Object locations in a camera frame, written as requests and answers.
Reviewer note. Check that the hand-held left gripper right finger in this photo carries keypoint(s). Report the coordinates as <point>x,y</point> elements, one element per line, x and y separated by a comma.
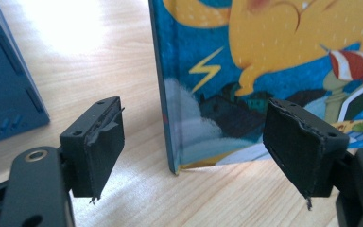
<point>299,148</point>

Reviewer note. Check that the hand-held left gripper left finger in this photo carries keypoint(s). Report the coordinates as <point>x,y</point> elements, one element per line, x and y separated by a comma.
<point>97,151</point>

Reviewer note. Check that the yellow cartoon picture book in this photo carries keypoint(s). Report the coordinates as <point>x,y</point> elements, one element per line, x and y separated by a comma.
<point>264,47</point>

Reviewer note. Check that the blue plastic crate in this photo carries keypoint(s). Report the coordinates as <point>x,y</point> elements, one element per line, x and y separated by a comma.
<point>3,94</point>

